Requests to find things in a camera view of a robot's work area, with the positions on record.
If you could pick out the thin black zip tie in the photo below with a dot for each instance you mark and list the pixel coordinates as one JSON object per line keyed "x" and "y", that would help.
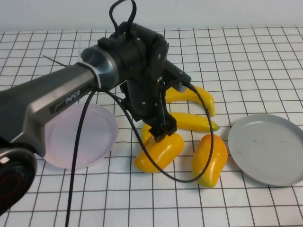
{"x": 54, "y": 61}

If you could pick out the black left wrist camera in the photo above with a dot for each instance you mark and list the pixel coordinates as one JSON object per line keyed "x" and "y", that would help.
{"x": 176, "y": 73}

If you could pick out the grey round plate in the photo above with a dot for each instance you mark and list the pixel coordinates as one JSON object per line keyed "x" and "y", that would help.
{"x": 267, "y": 151}

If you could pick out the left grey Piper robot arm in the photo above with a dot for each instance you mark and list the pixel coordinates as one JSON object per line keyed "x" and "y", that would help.
{"x": 59, "y": 94}

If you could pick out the yellow mango with orange end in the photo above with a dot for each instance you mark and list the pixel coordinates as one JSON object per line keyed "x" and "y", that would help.
{"x": 219, "y": 156}

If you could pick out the white black-grid tablecloth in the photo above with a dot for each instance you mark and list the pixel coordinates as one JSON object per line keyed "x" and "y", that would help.
{"x": 236, "y": 71}

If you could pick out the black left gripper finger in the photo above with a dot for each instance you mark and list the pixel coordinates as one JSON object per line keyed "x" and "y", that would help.
{"x": 157, "y": 136}
{"x": 170, "y": 132}

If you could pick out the pink round plate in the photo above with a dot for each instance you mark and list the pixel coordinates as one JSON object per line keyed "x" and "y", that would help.
{"x": 94, "y": 142}

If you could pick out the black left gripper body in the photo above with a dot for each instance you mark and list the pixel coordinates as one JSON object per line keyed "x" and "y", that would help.
{"x": 142, "y": 104}

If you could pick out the white zip tie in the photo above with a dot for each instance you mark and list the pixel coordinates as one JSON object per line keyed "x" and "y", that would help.
{"x": 95, "y": 73}

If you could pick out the yellow banana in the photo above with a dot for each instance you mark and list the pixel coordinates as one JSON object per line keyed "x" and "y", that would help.
{"x": 206, "y": 99}
{"x": 194, "y": 121}

